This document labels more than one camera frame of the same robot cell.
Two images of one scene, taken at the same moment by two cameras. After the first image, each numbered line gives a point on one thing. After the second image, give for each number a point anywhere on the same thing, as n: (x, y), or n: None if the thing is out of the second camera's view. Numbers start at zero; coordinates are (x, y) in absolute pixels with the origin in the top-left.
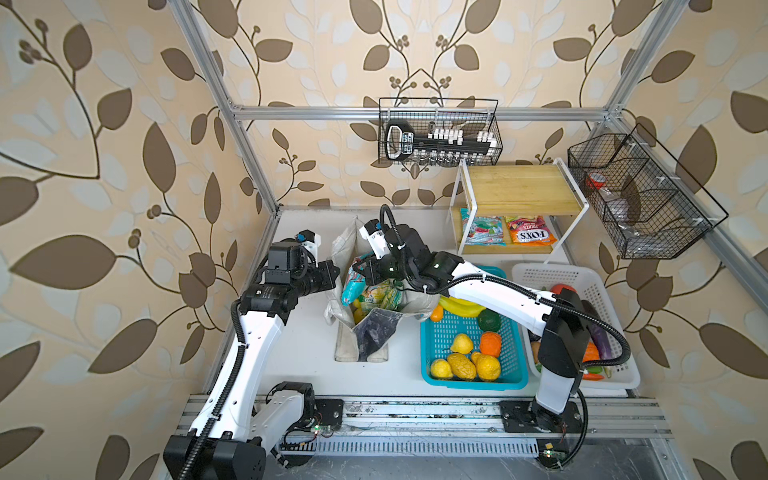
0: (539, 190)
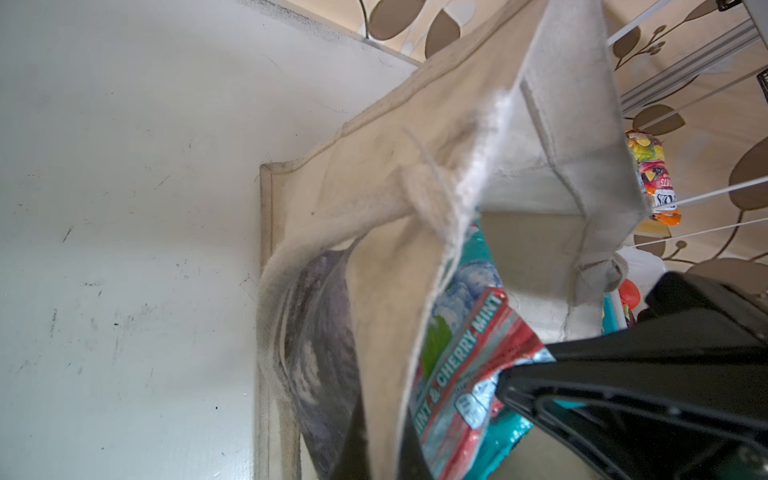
0: (694, 76)
